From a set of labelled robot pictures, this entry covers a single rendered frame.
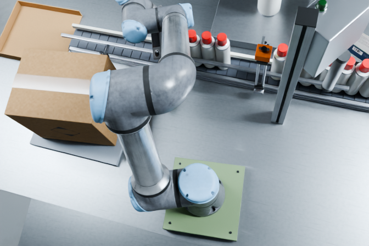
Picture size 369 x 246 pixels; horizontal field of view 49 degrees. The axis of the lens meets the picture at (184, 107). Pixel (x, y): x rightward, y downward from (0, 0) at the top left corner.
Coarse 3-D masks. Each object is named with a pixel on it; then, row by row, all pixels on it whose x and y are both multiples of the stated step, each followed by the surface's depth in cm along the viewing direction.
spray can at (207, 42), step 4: (204, 32) 136; (208, 32) 136; (204, 36) 135; (208, 36) 135; (200, 40) 140; (204, 40) 136; (208, 40) 136; (212, 40) 139; (200, 44) 140; (204, 44) 139; (208, 44) 138; (212, 44) 139; (204, 48) 139; (208, 48) 139; (212, 48) 140; (204, 52) 142; (208, 52) 142; (212, 52) 142; (204, 56) 145; (208, 56) 144; (212, 56) 145; (212, 60) 148; (204, 64) 153; (208, 68) 154
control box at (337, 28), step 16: (336, 0) 90; (352, 0) 90; (368, 0) 89; (320, 16) 89; (336, 16) 89; (352, 16) 88; (368, 16) 94; (320, 32) 88; (336, 32) 87; (352, 32) 95; (320, 48) 92; (336, 48) 96; (304, 64) 103; (320, 64) 97
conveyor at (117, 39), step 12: (84, 36) 166; (96, 36) 165; (108, 36) 164; (84, 48) 164; (96, 48) 163; (120, 48) 162; (156, 60) 158; (240, 60) 154; (216, 72) 153; (228, 72) 152; (240, 72) 152; (276, 84) 148; (336, 96) 144; (348, 96) 144; (360, 96) 143
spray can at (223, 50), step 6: (222, 36) 135; (216, 42) 138; (222, 42) 135; (228, 42) 138; (216, 48) 139; (222, 48) 138; (228, 48) 139; (216, 54) 144; (222, 54) 141; (228, 54) 143; (216, 60) 150; (222, 60) 145; (228, 60) 147
